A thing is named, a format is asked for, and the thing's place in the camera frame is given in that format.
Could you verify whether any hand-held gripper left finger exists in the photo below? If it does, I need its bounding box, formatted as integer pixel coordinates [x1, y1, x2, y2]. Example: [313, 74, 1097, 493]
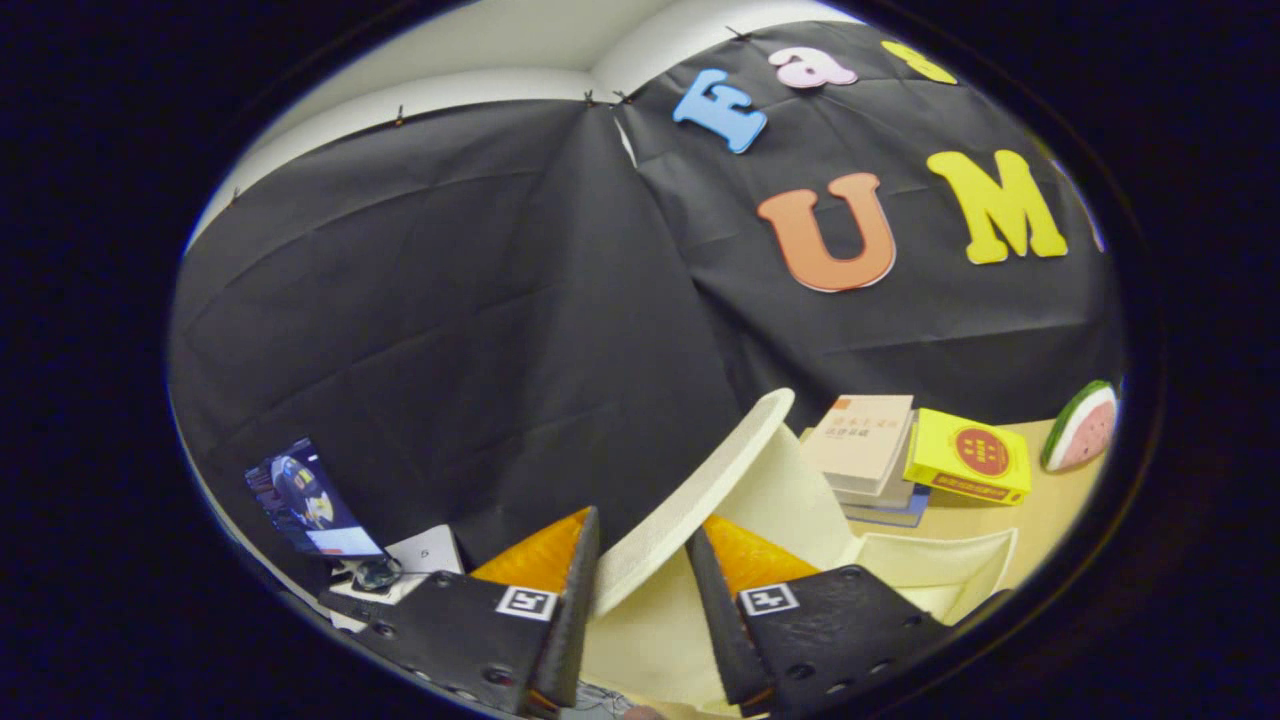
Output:
[318, 506, 602, 719]

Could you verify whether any black backdrop cloth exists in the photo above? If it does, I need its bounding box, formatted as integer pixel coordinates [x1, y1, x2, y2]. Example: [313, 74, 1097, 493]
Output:
[168, 20, 1129, 621]

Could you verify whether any watermelon slice plush toy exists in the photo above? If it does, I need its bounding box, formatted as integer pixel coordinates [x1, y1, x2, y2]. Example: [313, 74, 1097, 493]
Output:
[1040, 380, 1119, 473]

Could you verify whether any yellow book with red circle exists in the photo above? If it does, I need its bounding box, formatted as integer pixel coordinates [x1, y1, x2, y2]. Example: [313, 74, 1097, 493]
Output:
[903, 408, 1033, 507]

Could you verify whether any blue book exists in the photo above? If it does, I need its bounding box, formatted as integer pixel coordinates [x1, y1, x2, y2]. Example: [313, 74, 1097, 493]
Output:
[843, 484, 932, 529]

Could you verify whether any white flat device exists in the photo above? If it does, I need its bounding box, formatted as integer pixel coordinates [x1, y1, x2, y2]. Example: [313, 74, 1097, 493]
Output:
[330, 524, 466, 631]

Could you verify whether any cream storage box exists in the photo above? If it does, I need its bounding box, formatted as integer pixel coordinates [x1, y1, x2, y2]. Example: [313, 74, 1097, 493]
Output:
[582, 388, 1021, 717]

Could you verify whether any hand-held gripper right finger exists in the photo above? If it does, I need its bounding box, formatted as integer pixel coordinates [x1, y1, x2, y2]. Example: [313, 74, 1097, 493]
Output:
[686, 514, 953, 720]

